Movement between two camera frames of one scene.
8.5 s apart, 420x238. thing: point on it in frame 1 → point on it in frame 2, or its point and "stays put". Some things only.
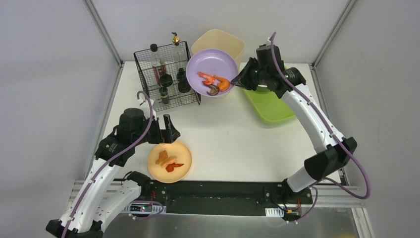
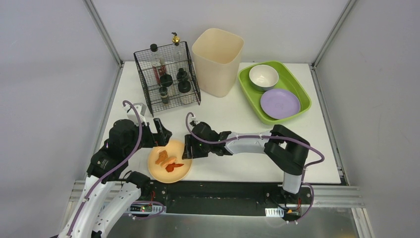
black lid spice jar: (183, 86) stays put
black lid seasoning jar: (166, 80) stays put
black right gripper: (250, 74) → (191, 147)
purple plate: (213, 62) → (280, 103)
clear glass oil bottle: (178, 60) stays put
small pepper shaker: (163, 91) stays put
